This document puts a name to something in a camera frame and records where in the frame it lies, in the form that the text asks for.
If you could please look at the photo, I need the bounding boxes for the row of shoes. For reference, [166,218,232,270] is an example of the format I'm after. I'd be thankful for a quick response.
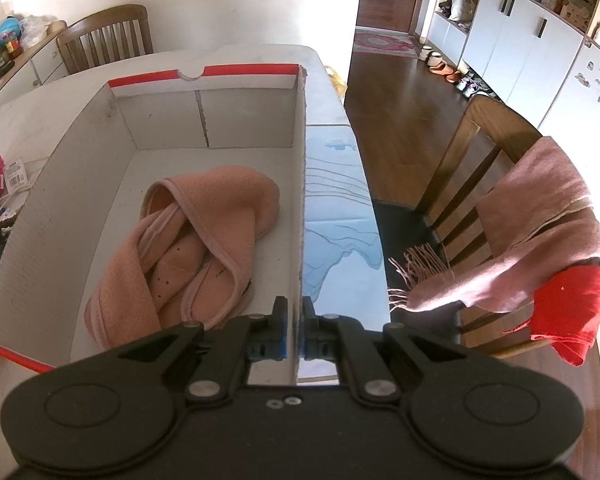
[419,45,497,97]

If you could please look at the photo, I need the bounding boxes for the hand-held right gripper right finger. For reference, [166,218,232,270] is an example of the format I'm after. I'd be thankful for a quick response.
[302,296,469,404]

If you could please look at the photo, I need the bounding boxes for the red patterned rug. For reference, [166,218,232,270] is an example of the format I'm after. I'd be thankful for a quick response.
[354,27,417,57]

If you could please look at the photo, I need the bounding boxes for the blue patterned table mat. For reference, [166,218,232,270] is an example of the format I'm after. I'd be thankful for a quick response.
[300,125,387,378]

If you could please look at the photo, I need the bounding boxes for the white storage cabinet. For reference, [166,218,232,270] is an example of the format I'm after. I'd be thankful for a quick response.
[425,0,600,137]

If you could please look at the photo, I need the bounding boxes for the wooden slat-back chair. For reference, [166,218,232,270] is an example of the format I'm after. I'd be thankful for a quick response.
[414,94,600,361]
[56,4,154,75]

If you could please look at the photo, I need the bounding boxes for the yellow bag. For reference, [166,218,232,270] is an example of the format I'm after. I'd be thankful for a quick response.
[324,65,347,97]

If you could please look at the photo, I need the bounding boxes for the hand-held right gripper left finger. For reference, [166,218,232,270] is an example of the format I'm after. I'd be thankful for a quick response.
[116,296,289,404]

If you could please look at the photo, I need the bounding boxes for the white sideboard wooden top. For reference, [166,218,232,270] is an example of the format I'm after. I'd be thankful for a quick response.
[0,20,70,113]

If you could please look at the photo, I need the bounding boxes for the white handbag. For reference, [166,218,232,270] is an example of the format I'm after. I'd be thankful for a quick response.
[447,0,477,24]

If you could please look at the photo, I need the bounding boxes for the white cardboard box red rim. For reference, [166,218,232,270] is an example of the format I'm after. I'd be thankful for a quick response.
[0,63,308,386]

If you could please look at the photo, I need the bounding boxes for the pink fleece garment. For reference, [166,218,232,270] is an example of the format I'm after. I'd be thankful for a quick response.
[84,165,281,351]

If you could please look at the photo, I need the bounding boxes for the black seat cushion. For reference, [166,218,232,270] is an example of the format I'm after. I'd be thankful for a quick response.
[371,199,463,347]

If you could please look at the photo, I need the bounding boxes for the bright red cloth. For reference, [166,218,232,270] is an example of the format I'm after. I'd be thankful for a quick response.
[529,266,600,367]

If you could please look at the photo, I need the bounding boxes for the pink fringed scarf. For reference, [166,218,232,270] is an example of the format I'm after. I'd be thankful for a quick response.
[387,136,600,312]

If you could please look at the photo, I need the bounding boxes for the clear plastic bag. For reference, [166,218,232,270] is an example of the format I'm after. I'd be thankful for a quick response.
[19,13,61,50]

